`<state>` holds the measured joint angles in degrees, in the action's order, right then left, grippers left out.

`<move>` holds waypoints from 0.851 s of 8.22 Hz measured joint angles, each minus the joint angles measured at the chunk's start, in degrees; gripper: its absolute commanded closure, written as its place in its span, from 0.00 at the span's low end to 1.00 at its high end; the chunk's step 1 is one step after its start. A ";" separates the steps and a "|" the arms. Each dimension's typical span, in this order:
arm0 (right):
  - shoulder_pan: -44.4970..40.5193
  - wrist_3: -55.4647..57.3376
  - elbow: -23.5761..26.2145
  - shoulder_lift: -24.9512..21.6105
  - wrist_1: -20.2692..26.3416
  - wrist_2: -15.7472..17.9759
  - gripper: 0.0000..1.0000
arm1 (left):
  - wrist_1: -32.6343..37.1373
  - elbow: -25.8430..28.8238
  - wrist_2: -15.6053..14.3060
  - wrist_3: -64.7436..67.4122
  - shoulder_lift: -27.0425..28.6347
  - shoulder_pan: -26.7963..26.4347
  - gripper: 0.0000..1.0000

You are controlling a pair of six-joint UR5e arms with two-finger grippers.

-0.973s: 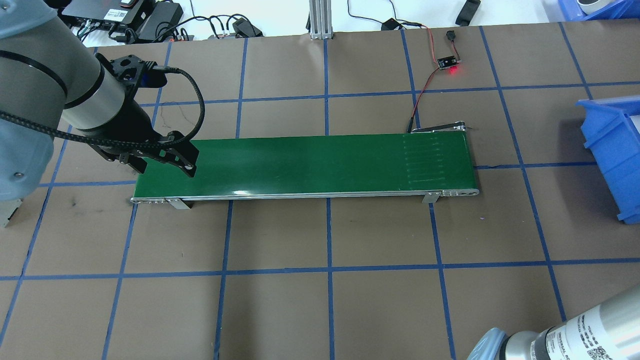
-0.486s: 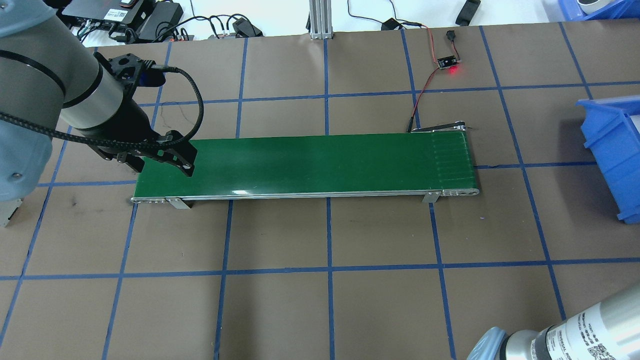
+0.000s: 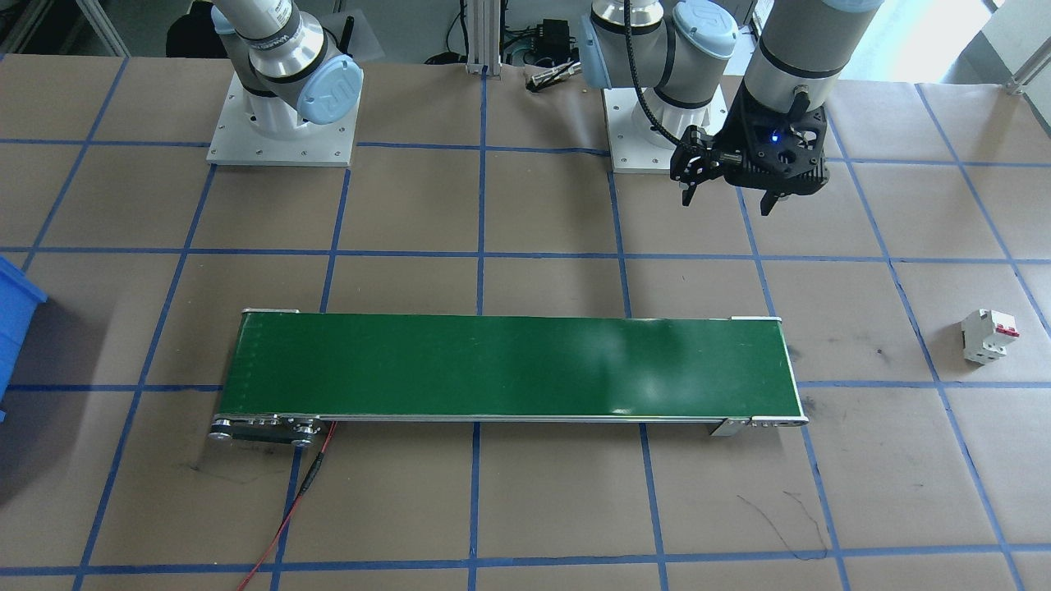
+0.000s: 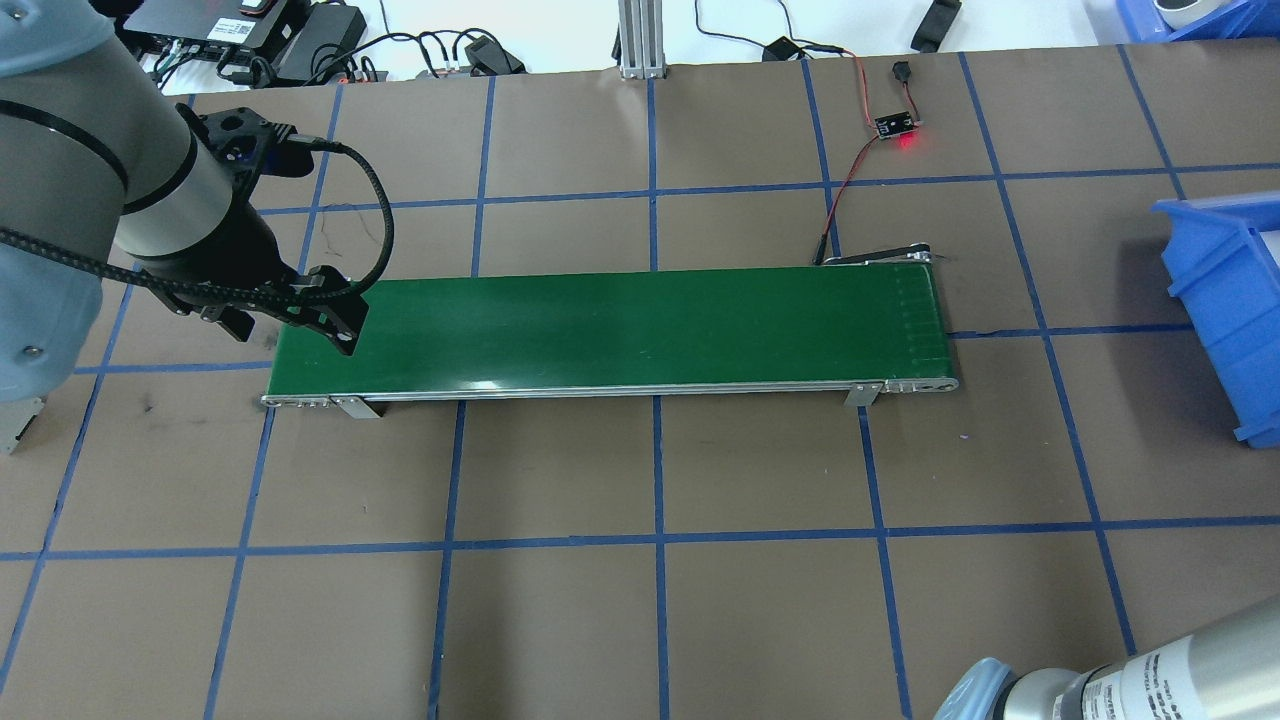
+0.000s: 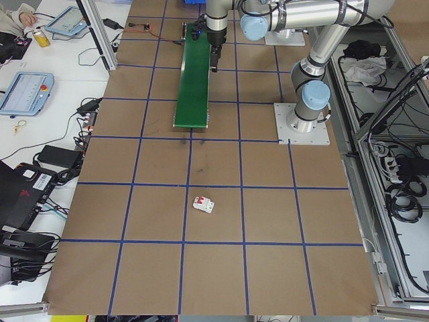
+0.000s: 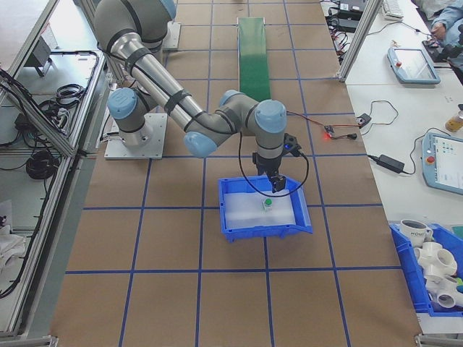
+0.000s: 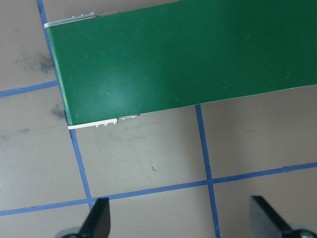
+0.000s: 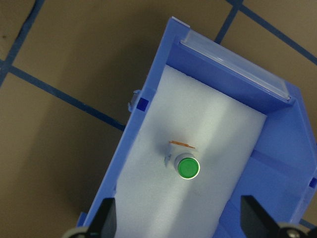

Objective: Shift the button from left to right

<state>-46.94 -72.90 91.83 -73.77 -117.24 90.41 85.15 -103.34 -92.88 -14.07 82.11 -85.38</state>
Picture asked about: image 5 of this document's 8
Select beige sleeved forearm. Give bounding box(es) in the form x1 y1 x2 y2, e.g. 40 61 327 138
0 0 27 34

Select green conveyor belt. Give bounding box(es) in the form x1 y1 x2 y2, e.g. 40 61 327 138
172 20 212 130

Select black plug adapter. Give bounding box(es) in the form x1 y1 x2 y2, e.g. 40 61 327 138
76 99 103 114

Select black power strip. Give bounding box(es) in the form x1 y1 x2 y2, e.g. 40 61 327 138
75 111 99 148

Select black cloth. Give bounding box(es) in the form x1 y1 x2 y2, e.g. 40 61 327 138
343 39 383 58

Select white cloth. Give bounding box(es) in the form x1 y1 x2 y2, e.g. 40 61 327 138
345 56 388 87

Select blue grey teach pendant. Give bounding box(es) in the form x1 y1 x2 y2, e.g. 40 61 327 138
0 72 55 118
44 5 88 37

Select yellow drink can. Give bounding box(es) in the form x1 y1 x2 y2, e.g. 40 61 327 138
32 28 51 48

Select large black power brick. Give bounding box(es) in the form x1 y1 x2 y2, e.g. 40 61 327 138
36 144 83 168

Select black device pink parts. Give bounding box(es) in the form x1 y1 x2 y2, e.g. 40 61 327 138
0 32 34 65

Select white power strip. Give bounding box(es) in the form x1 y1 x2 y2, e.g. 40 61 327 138
381 156 402 184

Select black electronics box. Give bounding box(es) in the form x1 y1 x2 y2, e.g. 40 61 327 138
0 231 61 286

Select aluminium profile bar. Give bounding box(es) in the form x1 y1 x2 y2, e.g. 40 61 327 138
370 303 429 318
0 301 51 317

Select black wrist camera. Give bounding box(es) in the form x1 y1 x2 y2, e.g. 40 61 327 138
191 20 206 42

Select braided black arm cable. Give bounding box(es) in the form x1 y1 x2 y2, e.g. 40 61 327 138
239 0 279 17

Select red black motor wire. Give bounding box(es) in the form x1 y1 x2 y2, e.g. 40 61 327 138
147 28 185 46

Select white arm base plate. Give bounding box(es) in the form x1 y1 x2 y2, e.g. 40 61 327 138
263 32 308 47
273 102 332 148

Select red black supply wire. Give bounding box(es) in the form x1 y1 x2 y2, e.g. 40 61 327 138
115 23 145 34

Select aluminium profile post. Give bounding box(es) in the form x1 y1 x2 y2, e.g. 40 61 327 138
76 0 118 72

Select thin black desk cable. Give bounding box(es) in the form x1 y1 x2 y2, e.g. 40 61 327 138
78 46 109 67

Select metal bar frame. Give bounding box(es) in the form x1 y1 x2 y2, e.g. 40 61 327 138
326 0 429 306

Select coiled black cable bundle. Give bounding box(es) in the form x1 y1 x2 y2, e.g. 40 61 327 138
385 180 425 224

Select grey metal bracket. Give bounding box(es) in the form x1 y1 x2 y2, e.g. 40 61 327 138
370 251 386 274

